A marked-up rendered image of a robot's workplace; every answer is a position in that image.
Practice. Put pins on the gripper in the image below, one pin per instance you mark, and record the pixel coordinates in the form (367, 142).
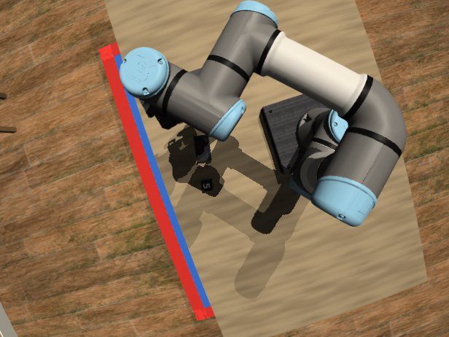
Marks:
(165, 120)

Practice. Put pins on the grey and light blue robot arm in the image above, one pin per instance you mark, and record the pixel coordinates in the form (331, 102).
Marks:
(363, 115)

